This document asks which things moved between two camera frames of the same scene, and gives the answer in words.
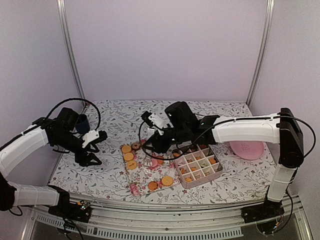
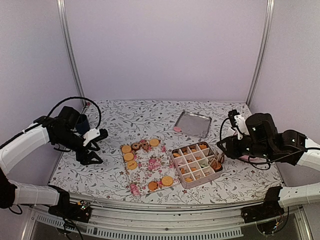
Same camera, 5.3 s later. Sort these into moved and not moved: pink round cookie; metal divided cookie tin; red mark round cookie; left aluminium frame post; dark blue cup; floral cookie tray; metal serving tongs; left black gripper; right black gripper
Moved: right black gripper; pink round cookie; metal serving tongs
Not moved: dark blue cup; red mark round cookie; floral cookie tray; metal divided cookie tin; left aluminium frame post; left black gripper
